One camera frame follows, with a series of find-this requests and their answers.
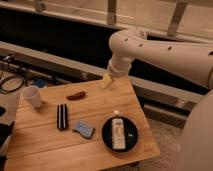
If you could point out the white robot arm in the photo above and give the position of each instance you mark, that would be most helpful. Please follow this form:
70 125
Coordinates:
191 61

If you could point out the blue sponge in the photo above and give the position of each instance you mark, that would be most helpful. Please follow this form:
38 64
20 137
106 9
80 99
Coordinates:
83 129

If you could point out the white bottle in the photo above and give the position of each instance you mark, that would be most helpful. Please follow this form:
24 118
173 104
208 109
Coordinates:
118 134

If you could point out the white paper cup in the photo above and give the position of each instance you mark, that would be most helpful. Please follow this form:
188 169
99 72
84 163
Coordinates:
32 95

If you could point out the black round plate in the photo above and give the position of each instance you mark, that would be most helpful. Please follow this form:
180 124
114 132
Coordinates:
131 135

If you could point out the red chili pepper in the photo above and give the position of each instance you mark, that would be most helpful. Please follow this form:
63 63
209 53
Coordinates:
76 96

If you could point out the black object at left edge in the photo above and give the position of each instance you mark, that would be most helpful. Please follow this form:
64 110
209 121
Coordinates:
5 131

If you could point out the yellowish wedge end tool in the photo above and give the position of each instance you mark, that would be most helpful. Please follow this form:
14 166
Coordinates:
106 81

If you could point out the black white striped eraser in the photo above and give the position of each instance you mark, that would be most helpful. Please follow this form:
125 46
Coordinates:
62 117

